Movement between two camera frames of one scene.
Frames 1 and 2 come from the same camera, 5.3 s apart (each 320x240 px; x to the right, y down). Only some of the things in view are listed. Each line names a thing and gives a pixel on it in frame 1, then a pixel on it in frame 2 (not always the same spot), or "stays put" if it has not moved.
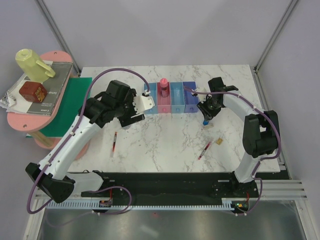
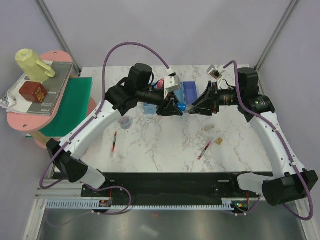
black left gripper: (127, 120) → (171, 109)
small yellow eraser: (219, 141) stays put
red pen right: (204, 150) stays put
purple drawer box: (191, 101) stays put
